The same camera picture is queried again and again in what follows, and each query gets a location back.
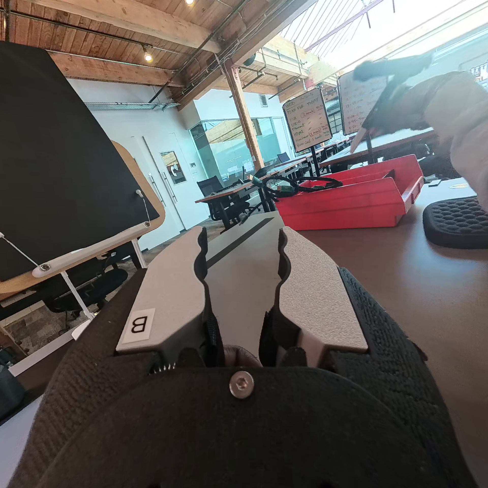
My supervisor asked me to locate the red plastic bin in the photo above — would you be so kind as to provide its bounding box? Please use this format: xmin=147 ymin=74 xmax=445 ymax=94
xmin=275 ymin=154 xmax=424 ymax=230

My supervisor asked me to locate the white door with window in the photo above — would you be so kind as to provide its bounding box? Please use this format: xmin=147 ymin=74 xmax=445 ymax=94
xmin=130 ymin=133 xmax=187 ymax=231

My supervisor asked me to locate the person's left hand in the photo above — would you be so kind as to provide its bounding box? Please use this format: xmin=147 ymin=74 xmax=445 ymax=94
xmin=223 ymin=344 xmax=262 ymax=367

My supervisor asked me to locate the black office chair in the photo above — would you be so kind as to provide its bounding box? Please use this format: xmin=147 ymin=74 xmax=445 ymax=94
xmin=44 ymin=267 xmax=128 ymax=330
xmin=197 ymin=176 xmax=250 ymax=222

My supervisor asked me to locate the white stand with clear rod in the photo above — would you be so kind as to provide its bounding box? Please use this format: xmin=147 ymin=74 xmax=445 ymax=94
xmin=0 ymin=189 xmax=150 ymax=378

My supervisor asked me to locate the person's right forearm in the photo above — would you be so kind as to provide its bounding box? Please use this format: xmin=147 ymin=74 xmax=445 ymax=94
xmin=423 ymin=72 xmax=488 ymax=214

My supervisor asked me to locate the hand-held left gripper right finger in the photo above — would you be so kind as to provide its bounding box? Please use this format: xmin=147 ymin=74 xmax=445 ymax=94
xmin=275 ymin=226 xmax=368 ymax=367

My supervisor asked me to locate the handwritten whiteboard on stand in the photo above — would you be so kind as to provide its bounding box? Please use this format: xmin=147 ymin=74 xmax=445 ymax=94
xmin=282 ymin=88 xmax=333 ymax=178
xmin=337 ymin=70 xmax=389 ymax=164

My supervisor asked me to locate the wooden support post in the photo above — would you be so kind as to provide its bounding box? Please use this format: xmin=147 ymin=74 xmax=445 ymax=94
xmin=223 ymin=59 xmax=265 ymax=161

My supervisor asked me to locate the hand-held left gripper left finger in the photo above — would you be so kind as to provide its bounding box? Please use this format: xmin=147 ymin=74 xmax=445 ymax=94
xmin=115 ymin=226 xmax=213 ymax=353

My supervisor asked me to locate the wooden office desk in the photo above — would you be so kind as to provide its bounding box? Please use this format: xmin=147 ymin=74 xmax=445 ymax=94
xmin=319 ymin=128 xmax=437 ymax=168
xmin=195 ymin=179 xmax=275 ymax=231

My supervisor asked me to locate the person's right hand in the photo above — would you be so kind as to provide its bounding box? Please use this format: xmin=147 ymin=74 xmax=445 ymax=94
xmin=381 ymin=78 xmax=439 ymax=133

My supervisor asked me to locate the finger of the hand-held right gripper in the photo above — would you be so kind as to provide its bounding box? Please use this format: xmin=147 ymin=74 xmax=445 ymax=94
xmin=350 ymin=78 xmax=397 ymax=154

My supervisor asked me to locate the black board with wooden frame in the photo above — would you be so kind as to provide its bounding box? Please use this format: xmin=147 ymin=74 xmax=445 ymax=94
xmin=0 ymin=41 xmax=165 ymax=302

